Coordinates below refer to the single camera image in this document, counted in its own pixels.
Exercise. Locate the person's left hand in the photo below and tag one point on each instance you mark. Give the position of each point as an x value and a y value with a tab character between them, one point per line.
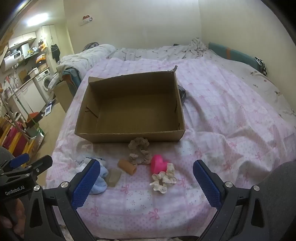
10	220

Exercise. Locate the white water heater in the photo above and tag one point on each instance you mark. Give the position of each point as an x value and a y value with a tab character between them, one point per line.
7	63

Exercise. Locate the cream wall cabinets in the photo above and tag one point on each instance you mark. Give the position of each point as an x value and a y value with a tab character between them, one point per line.
22	39

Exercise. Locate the black white patterned cloth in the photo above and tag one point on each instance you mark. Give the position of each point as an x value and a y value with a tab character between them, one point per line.
261	66

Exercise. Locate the white washing machine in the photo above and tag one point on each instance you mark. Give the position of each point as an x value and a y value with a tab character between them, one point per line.
45	81

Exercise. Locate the white floral bed sheet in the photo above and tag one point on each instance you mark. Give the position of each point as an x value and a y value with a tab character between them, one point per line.
161	52

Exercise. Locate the teal pillow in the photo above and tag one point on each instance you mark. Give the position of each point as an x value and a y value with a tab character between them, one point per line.
219	49

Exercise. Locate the light blue sock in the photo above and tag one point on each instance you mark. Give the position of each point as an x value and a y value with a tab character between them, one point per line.
101	182

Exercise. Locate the dark grey cloth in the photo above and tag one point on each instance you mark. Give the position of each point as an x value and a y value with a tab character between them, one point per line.
183	95

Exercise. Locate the pink bow print blanket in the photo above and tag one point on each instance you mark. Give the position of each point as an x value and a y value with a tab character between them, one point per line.
231	115

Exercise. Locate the large cardboard box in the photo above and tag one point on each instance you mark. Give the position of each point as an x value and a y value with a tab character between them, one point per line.
63	95

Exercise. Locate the white kitchen counter cabinet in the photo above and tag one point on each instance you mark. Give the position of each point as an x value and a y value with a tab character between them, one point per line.
30	95

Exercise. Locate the wall hook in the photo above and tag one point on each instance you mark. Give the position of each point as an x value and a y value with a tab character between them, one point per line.
86	19

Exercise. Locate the black hanging garment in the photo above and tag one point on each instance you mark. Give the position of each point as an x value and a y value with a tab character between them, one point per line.
55	52

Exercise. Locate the pink heart toy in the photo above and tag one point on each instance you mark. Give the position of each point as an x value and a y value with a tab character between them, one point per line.
158	163

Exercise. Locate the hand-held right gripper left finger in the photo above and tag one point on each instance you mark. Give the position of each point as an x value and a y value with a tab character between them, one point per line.
85	183

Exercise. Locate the brown cardboard box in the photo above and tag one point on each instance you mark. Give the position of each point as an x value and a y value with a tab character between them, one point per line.
129	111

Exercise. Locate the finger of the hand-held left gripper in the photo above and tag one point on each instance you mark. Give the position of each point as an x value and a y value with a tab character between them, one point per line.
41	163
19	160

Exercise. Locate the dark patterned cloth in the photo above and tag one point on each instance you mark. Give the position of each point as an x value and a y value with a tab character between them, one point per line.
91	45

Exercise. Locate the white folded quilt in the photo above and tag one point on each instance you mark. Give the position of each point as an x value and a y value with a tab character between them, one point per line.
87	55

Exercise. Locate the white sock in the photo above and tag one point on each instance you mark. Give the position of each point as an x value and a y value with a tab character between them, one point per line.
81	167

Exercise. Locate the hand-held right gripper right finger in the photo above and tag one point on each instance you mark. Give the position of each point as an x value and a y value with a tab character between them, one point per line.
207	183

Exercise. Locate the tan flat sponge piece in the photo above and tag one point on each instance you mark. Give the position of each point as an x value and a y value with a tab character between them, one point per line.
113	178

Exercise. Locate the brown cardboard tube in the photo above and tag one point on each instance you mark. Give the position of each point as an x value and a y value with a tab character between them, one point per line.
126	166

